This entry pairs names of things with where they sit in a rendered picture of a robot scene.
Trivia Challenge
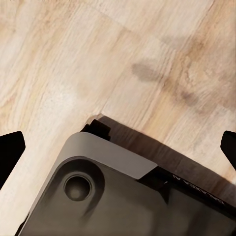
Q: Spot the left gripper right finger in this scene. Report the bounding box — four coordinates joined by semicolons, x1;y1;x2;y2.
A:
220;131;236;170

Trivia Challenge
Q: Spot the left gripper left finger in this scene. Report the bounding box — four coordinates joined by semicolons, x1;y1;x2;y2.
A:
0;131;26;190

